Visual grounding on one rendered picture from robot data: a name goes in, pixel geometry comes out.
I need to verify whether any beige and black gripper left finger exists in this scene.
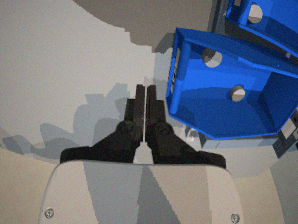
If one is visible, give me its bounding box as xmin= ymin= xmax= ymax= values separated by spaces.
xmin=60 ymin=84 xmax=145 ymax=163

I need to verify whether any grey low shelf rack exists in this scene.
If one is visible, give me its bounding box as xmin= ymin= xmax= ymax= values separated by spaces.
xmin=185 ymin=0 xmax=298 ymax=159

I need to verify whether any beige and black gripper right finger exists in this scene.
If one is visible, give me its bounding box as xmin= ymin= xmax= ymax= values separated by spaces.
xmin=145 ymin=85 xmax=226 ymax=168

